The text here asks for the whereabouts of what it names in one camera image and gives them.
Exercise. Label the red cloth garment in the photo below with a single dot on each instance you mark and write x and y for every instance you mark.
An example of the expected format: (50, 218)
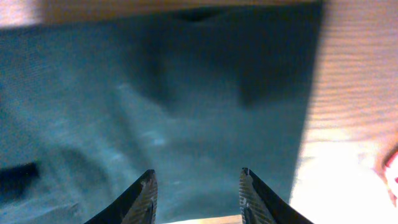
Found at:
(390, 174)

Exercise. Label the plain black t-shirt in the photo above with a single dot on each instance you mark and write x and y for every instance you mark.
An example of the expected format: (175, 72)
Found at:
(196, 95)

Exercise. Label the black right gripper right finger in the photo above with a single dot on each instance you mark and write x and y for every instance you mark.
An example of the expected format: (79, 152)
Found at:
(259, 204)

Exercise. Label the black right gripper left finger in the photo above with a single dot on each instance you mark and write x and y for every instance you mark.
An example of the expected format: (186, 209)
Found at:
(136, 205)

